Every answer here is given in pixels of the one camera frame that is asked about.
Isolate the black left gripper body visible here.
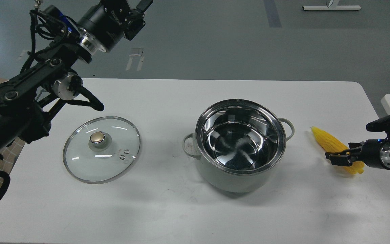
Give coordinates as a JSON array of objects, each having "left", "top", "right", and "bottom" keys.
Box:
[{"left": 77, "top": 0, "right": 138, "bottom": 54}]

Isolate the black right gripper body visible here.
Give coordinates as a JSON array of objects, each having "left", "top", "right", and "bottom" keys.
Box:
[{"left": 361, "top": 139, "right": 390, "bottom": 170}]

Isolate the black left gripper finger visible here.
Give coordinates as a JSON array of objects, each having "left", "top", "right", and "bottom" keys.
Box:
[
  {"left": 123, "top": 16, "right": 145, "bottom": 40},
  {"left": 131, "top": 0, "right": 153, "bottom": 16}
]

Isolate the yellow corn cob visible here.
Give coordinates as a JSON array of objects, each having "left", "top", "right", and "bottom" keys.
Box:
[{"left": 310, "top": 126, "right": 365, "bottom": 175}]

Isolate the glass pot lid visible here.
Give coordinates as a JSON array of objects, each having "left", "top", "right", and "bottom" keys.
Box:
[{"left": 62, "top": 116, "right": 141, "bottom": 184}]

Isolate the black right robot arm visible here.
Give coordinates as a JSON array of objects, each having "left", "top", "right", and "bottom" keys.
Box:
[{"left": 325, "top": 115, "right": 390, "bottom": 170}]

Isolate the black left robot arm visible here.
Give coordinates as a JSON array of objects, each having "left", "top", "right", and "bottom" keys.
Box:
[{"left": 0, "top": 0, "right": 153, "bottom": 201}]

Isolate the grey steel cooking pot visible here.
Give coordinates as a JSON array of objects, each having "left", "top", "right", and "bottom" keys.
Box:
[{"left": 182, "top": 99, "right": 295, "bottom": 193}]

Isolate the white table leg base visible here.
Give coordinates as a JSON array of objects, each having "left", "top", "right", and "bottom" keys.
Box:
[{"left": 302, "top": 0, "right": 362, "bottom": 11}]

